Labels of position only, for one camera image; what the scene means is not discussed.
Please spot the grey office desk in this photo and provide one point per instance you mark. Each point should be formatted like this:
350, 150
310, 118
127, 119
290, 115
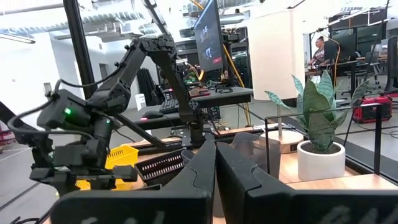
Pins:
227, 96

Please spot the black headset on desk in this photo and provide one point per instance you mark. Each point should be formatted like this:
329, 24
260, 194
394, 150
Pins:
224, 89

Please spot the black computer monitor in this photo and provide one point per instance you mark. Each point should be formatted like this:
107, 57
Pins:
208, 37

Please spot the black computer mouse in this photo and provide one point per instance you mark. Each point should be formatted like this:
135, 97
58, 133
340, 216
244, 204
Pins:
152, 115

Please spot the black frame wooden board shelf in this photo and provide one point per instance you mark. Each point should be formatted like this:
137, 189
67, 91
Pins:
377, 140

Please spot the white lamp with wooden base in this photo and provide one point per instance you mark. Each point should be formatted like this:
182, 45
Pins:
275, 56

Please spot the yellow slotted plastic basket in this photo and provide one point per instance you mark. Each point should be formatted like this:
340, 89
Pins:
124, 155

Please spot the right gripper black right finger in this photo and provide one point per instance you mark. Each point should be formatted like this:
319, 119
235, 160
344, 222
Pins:
248, 199

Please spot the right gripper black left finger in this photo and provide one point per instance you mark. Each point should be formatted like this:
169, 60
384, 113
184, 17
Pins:
192, 193

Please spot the black slotted plastic basket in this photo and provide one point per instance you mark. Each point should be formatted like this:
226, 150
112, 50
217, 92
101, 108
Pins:
158, 166

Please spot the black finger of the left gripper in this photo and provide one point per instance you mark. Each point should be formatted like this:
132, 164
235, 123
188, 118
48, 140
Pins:
103, 185
66, 188

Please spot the grey translucent plastic bin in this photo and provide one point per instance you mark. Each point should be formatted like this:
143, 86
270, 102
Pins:
258, 152

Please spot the person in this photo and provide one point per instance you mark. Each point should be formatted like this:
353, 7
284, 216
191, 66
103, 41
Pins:
319, 53

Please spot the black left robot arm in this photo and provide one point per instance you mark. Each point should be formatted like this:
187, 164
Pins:
124, 77

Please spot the red portable equipment case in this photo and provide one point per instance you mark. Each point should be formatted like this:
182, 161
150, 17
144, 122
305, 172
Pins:
371, 110

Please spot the black computer keyboard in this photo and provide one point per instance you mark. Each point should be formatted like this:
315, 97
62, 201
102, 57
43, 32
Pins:
169, 106

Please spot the green plant in white pot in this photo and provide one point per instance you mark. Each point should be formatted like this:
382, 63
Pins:
320, 130

